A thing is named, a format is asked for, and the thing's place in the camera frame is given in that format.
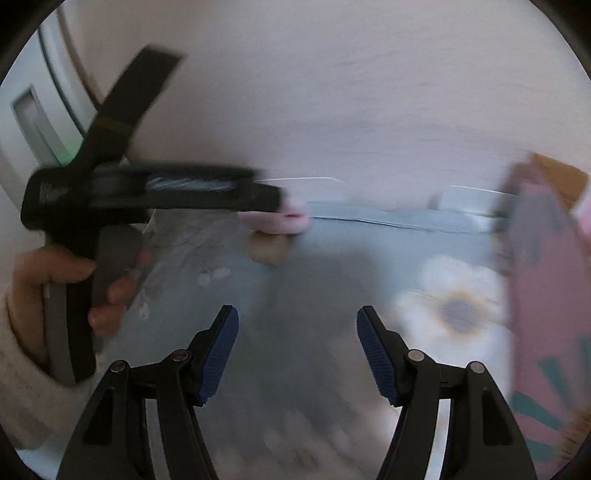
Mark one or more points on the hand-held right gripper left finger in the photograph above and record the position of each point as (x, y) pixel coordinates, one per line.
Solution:
(217, 355)

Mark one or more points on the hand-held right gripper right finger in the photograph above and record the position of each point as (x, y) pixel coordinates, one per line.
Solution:
(376, 355)

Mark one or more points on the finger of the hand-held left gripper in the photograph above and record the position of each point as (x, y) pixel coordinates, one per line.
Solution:
(258, 198)

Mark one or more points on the pink plush toy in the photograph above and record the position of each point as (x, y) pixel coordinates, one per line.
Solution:
(286, 224)

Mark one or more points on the clear plastic bin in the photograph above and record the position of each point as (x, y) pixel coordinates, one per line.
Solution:
(461, 203)

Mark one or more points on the pink printed cardboard box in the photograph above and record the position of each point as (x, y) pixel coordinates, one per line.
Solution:
(545, 300)

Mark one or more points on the person's left hand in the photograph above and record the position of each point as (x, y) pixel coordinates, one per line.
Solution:
(32, 286)

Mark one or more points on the tan small item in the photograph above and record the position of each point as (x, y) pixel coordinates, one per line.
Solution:
(270, 249)

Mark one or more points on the grey floral cloth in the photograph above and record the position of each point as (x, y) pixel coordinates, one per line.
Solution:
(323, 286)

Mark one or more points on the white appliance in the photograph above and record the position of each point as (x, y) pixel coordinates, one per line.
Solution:
(41, 69)

